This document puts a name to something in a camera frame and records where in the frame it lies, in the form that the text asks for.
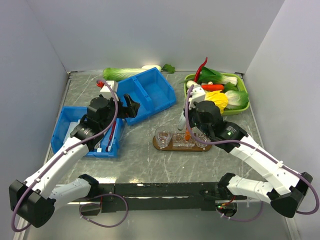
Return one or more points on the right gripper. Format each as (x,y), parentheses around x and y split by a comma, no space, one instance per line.
(190,111)

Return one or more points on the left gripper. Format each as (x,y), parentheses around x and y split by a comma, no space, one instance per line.
(128,111)

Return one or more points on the orange toothpaste tube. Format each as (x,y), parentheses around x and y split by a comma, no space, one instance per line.
(187,135)

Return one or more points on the clear plastic tray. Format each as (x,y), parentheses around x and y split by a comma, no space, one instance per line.
(178,140)

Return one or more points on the red toothbrush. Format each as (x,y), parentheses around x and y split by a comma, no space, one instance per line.
(111,137)

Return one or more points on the clear faceted plastic cup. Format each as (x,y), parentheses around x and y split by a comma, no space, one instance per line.
(163,136)

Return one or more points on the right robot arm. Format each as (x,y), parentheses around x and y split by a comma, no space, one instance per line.
(283,188)

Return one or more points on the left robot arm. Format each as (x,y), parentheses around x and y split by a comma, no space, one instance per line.
(37,198)

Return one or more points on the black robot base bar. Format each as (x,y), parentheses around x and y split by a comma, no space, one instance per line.
(159,196)

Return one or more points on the white toothbrush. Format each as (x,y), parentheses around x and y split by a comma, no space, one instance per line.
(98,148)

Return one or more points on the wooden oval tray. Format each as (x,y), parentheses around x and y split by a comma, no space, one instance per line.
(170,148)

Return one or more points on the yellow napa cabbage toy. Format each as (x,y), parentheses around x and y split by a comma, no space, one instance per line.
(218,98)

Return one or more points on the orange carrot toy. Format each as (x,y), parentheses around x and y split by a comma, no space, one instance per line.
(213,87)

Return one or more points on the green vegetable basket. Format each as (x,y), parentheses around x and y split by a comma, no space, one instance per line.
(240,87)

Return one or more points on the green white cabbage toy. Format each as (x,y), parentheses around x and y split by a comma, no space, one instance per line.
(237,100)

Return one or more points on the white corn toy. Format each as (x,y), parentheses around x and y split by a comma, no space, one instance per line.
(190,83)

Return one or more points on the blue bin with toiletries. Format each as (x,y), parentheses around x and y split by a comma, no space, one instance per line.
(75,113)

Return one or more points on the green napa cabbage toy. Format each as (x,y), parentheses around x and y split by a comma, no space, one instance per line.
(119,74)

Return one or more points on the green bok choy toy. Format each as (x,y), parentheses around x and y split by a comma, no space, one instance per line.
(210,75)

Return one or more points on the red chili pepper toy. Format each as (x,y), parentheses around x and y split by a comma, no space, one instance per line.
(198,72)

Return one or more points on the blue bin with cups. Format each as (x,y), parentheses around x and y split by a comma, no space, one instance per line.
(151,90)

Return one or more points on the green leaf toy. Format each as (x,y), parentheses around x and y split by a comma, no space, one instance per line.
(168,68)

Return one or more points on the white radish toy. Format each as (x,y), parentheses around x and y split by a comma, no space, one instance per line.
(148,67)

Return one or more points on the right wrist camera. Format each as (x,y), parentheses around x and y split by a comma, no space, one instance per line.
(197,95)

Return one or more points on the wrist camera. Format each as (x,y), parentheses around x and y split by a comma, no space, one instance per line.
(106,91)
(197,95)

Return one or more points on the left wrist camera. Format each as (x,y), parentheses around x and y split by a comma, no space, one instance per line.
(106,91)

